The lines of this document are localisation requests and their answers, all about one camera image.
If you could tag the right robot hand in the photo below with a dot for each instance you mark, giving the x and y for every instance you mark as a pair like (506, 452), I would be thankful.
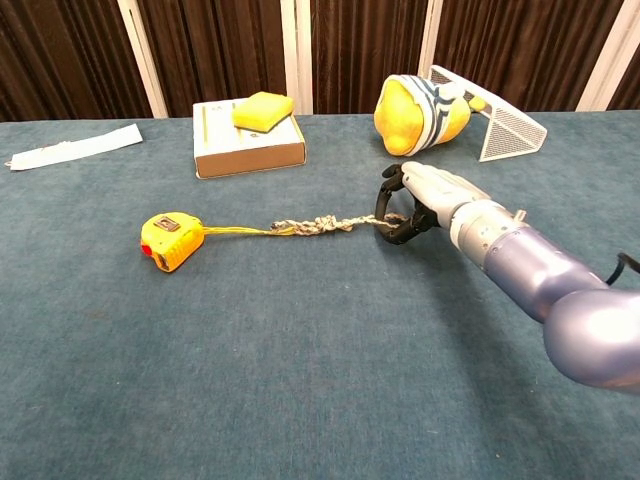
(437, 187)

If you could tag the yellow tape measure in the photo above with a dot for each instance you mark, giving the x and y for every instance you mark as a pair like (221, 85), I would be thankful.
(172, 241)

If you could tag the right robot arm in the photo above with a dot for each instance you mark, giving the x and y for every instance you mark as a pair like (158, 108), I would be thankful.
(545, 280)

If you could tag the yellow plush toy striped shirt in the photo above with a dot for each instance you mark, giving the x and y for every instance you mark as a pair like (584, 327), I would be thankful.
(405, 120)

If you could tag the yellow sponge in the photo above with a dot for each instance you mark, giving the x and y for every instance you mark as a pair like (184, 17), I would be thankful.
(261, 112)

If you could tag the white flat cardboard box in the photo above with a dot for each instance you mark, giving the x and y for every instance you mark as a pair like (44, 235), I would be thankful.
(240, 147)

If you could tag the blue table cloth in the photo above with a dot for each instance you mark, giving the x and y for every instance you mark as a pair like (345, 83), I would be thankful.
(250, 350)

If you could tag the dark brown curtain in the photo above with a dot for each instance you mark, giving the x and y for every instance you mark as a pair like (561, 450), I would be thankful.
(225, 45)

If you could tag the white paper strip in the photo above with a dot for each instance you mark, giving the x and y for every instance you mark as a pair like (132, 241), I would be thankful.
(75, 147)

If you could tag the white frame post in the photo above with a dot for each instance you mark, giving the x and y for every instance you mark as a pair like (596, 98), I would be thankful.
(297, 55)
(142, 57)
(607, 57)
(430, 37)

